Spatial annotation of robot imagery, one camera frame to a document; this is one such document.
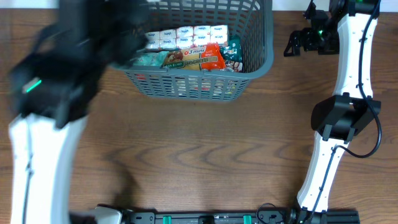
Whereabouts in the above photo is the light blue snack bar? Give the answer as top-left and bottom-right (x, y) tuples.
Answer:
(132, 51), (169, 67)

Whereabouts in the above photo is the Kleenex tissue multipack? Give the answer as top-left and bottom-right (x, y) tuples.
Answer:
(146, 25), (229, 51)

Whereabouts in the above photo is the green Nescafe coffee bag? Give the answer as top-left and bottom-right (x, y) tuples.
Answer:
(220, 35), (243, 62)

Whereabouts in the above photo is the San Remo spaghetti packet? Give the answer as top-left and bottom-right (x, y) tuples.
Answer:
(162, 44), (226, 71)

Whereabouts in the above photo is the white brown snack bag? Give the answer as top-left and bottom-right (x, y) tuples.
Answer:
(223, 60), (243, 73)

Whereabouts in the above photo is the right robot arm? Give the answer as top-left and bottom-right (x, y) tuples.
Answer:
(284, 0), (382, 223)

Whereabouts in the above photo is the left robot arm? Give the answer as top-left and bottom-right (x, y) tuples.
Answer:
(9, 0), (149, 223)

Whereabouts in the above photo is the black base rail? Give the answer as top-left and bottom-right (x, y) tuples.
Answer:
(70, 203), (360, 224)

